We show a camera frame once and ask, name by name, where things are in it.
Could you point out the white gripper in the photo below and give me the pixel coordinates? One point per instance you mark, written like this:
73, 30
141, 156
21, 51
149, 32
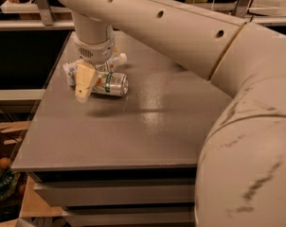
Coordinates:
95, 53

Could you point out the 7up soda can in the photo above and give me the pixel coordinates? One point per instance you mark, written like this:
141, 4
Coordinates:
111, 84

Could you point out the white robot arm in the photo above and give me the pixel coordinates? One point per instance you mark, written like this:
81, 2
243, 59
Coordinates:
241, 174

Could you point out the clear plastic water bottle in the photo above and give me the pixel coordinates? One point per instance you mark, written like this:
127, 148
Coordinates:
111, 65

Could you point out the grey drawer cabinet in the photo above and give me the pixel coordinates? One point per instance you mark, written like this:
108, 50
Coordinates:
123, 161

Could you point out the orange fruit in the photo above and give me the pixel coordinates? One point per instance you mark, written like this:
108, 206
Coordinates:
5, 163

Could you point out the green snack bag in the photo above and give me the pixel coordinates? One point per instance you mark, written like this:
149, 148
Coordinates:
8, 182

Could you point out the metal shelf rail frame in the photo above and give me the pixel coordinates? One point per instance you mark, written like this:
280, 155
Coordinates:
39, 13

